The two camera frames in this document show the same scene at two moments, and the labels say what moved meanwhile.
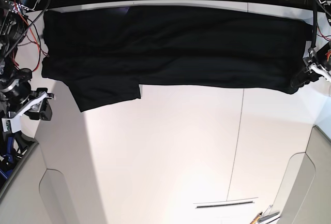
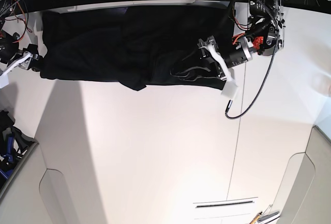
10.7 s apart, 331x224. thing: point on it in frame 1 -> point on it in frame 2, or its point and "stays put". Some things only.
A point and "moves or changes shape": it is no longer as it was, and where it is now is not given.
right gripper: [318, 62] -> [236, 55]
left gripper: [18, 99] -> [25, 58]
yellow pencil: [256, 219] stays put
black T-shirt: [105, 55] moves or changes shape
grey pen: [267, 216] stays put
